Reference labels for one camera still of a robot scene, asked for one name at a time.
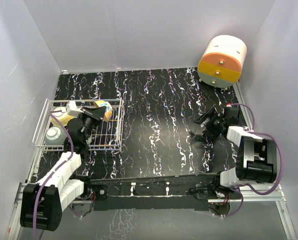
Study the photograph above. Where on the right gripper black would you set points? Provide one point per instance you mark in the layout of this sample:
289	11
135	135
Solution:
209	114

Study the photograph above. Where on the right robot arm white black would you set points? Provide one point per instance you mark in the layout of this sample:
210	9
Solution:
257	163

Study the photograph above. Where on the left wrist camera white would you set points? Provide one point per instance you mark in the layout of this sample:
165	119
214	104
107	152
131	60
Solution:
72	109

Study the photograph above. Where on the aluminium frame rail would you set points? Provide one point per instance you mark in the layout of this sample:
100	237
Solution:
250	197

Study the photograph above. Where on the orange blue floral bowl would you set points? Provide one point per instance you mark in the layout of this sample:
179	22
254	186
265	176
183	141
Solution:
109	110

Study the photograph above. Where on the white wire dish rack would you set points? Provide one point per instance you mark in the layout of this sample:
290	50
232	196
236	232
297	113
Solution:
107	136

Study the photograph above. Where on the grey bowl red rim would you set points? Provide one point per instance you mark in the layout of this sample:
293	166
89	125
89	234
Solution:
55	136

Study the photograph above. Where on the round pastel drawer cabinet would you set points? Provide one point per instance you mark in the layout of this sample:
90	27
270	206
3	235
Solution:
222	62

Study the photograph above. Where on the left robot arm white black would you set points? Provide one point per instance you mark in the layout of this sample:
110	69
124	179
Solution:
44	201

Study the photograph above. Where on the yellow teal patterned bowl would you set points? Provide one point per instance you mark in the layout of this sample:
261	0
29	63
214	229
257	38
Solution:
60	113

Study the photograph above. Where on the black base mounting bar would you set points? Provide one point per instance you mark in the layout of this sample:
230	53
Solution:
198	199

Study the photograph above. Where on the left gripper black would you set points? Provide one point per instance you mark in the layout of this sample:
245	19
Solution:
97	113

